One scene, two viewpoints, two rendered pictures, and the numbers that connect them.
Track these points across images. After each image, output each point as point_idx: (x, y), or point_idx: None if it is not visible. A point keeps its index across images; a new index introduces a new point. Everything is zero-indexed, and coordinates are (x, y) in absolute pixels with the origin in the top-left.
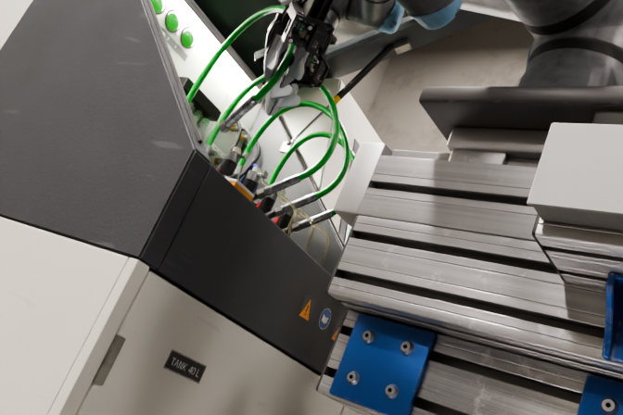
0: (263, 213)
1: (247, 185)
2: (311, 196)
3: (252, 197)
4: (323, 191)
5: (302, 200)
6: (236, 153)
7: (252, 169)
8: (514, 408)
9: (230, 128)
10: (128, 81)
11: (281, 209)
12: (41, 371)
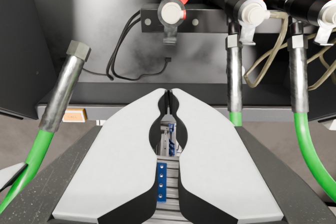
0: (100, 120)
1: (229, 14)
2: (291, 106)
3: (85, 120)
4: (295, 127)
5: (290, 88)
6: (163, 24)
7: (246, 10)
8: None
9: (84, 61)
10: None
11: (287, 50)
12: None
